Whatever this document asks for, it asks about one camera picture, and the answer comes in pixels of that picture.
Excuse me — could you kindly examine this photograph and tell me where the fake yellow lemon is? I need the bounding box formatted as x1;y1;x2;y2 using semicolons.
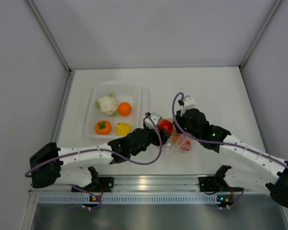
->
116;123;131;136

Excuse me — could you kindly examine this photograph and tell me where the fake orange fruit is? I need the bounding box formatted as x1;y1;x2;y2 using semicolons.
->
117;102;132;116

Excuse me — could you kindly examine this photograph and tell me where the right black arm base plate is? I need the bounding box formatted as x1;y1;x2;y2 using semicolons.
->
198;176;221;194

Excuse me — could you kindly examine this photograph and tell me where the white plastic basket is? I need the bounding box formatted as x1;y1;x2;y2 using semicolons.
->
84;81;141;139

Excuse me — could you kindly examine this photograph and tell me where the clear zip top bag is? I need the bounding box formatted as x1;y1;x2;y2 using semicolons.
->
163;117;194;154

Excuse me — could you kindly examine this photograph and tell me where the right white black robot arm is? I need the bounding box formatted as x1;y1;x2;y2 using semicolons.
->
172;108;288;208

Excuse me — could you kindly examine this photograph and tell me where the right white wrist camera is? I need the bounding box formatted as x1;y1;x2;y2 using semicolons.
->
178;95;195;115

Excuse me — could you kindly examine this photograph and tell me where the white slotted cable duct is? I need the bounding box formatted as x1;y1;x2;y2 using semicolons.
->
38;194;231;205

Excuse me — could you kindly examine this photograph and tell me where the fake red strawberry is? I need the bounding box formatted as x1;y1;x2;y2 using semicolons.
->
180;140;192;151

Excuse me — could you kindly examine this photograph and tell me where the fake orange bell pepper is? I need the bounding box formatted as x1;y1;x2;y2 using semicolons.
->
95;120;112;135

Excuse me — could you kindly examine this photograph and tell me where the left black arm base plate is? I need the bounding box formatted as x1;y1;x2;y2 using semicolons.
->
81;176;114;193

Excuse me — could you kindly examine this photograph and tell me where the fake red tomato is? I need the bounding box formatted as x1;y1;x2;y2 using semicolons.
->
157;119;173;134

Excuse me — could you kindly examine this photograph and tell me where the aluminium mounting rail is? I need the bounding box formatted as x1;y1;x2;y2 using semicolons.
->
29;173;265;194

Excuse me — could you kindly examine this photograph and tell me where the purple cable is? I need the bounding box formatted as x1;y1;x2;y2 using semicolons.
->
24;114;163;178
171;92;288;178

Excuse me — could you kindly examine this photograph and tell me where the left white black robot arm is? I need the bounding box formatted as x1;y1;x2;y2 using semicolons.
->
25;128;168;191

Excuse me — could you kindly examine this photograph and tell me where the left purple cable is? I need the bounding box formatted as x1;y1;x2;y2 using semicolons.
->
24;114;163;178

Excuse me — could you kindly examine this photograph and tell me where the fake white cauliflower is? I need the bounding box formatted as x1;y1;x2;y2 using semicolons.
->
95;93;118;116

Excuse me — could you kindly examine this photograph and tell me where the small yellow fake fruit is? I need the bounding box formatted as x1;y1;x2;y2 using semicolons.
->
172;135;180;144

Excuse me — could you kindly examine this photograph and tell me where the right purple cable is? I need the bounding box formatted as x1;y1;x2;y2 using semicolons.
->
171;92;288;178

